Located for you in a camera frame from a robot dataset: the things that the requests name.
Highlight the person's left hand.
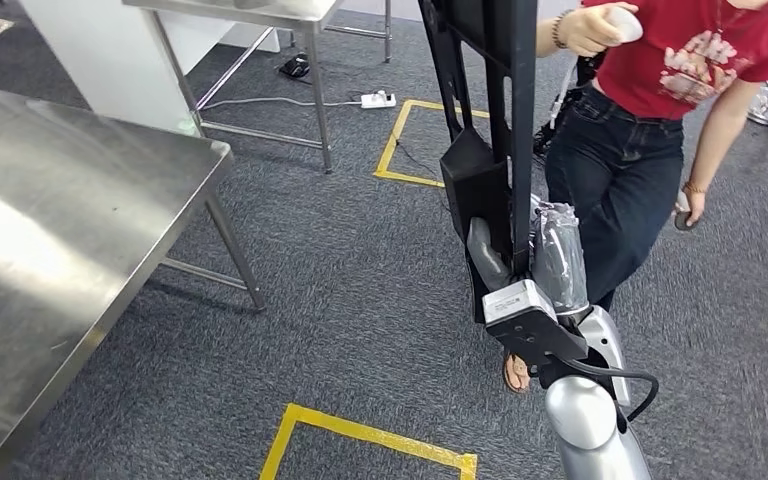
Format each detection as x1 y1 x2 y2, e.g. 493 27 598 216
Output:
672 188 708 232

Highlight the person's right hand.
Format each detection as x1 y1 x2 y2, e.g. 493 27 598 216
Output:
558 3 638 59

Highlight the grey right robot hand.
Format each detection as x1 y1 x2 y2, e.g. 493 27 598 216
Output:
466 198 592 317

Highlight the white handheld device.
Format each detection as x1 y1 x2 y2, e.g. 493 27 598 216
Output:
605 6 644 43

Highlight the long black plastic panel part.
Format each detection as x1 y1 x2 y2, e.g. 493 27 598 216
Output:
417 0 539 326

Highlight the stainless steel workbench table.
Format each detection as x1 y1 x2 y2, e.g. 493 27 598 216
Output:
0 84 267 480
122 0 395 175

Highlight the person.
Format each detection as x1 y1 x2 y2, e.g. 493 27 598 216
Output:
503 0 768 395

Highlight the brown sandal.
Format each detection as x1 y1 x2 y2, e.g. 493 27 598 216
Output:
503 351 532 395

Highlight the white power strip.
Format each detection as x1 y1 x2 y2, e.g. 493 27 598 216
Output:
360 90 398 110

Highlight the black power adapter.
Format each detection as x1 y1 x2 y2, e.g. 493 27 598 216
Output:
279 52 312 80

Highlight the white cabinet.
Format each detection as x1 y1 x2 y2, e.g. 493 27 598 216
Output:
18 0 281 138

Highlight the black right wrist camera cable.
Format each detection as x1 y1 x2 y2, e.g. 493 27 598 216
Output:
549 354 661 425

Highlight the white power cable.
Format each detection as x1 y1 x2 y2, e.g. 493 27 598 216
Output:
199 96 363 112

